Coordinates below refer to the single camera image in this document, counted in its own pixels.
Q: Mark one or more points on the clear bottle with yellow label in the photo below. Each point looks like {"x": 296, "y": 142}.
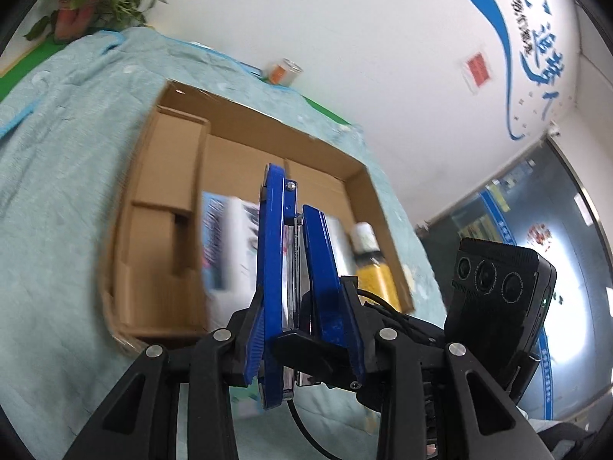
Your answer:
{"x": 378, "y": 278}

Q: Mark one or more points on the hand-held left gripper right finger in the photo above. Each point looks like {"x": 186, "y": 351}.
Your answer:
{"x": 347, "y": 340}

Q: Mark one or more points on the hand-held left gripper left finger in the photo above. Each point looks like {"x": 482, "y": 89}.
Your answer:
{"x": 250, "y": 345}

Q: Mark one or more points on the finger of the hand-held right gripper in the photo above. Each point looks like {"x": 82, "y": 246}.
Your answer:
{"x": 301, "y": 352}
{"x": 407, "y": 328}

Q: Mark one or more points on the small orange can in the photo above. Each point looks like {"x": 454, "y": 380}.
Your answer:
{"x": 282, "y": 73}

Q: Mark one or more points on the colourful printed box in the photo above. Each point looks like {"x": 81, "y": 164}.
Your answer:
{"x": 225, "y": 249}

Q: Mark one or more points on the silver metal can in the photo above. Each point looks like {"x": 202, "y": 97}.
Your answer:
{"x": 342, "y": 249}

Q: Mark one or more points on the glass door with posters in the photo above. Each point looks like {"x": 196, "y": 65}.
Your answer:
{"x": 565, "y": 230}

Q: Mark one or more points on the brown cardboard box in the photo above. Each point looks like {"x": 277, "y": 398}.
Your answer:
{"x": 239, "y": 153}

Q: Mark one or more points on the blue wall lettering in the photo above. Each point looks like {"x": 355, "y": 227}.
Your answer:
{"x": 498, "y": 24}

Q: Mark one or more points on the red wall sticker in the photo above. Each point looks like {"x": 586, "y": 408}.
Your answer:
{"x": 478, "y": 69}

